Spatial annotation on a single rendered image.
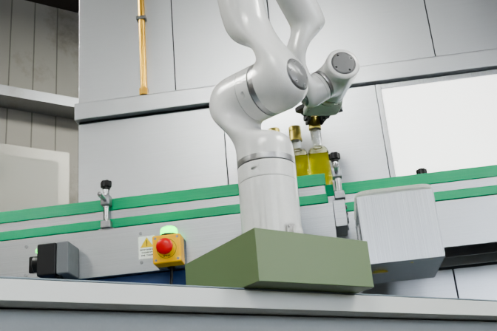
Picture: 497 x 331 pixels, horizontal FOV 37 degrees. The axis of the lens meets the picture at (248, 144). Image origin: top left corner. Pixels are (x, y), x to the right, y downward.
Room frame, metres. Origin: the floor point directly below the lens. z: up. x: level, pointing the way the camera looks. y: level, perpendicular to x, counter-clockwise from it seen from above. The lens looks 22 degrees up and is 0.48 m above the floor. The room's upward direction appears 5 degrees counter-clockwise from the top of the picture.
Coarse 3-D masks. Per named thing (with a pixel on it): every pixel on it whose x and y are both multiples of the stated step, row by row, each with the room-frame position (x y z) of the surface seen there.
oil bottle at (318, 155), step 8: (312, 152) 1.92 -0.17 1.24; (320, 152) 1.92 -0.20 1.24; (312, 160) 1.92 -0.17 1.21; (320, 160) 1.92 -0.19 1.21; (328, 160) 1.92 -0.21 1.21; (312, 168) 1.92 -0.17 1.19; (320, 168) 1.92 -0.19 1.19; (328, 168) 1.92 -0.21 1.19; (328, 176) 1.92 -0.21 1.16; (328, 184) 1.92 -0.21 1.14
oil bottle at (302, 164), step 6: (294, 150) 1.93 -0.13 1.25; (300, 150) 1.92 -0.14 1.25; (294, 156) 1.92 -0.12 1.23; (300, 156) 1.92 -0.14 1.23; (306, 156) 1.92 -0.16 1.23; (300, 162) 1.92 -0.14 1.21; (306, 162) 1.92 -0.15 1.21; (300, 168) 1.92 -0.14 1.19; (306, 168) 1.92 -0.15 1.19; (300, 174) 1.92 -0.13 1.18; (306, 174) 1.92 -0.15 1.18
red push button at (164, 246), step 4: (160, 240) 1.73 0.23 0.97; (164, 240) 1.72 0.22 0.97; (168, 240) 1.72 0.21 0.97; (156, 244) 1.73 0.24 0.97; (160, 244) 1.72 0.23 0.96; (164, 244) 1.72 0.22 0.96; (168, 244) 1.72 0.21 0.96; (172, 244) 1.73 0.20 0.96; (156, 248) 1.73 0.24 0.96; (160, 248) 1.72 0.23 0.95; (164, 248) 1.72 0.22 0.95; (168, 248) 1.72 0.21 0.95; (160, 252) 1.73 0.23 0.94; (164, 252) 1.73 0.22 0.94; (168, 252) 1.73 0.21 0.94
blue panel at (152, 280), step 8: (168, 272) 1.84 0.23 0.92; (176, 272) 1.84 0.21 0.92; (184, 272) 1.84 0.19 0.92; (96, 280) 1.86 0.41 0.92; (104, 280) 1.86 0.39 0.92; (112, 280) 1.86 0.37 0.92; (120, 280) 1.86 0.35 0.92; (128, 280) 1.85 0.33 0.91; (136, 280) 1.85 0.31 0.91; (144, 280) 1.85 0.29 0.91; (152, 280) 1.85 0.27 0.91; (160, 280) 1.85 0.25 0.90; (168, 280) 1.84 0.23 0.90; (176, 280) 1.84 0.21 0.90; (184, 280) 1.84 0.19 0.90
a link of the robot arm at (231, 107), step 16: (224, 80) 1.45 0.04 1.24; (240, 80) 1.40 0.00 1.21; (224, 96) 1.43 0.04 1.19; (240, 96) 1.41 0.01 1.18; (224, 112) 1.44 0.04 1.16; (240, 112) 1.44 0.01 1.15; (256, 112) 1.43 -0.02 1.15; (224, 128) 1.44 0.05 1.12; (240, 128) 1.42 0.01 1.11; (256, 128) 1.46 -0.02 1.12; (240, 144) 1.41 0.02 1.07; (256, 144) 1.39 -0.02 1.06; (272, 144) 1.39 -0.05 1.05; (288, 144) 1.41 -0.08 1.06; (240, 160) 1.41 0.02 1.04
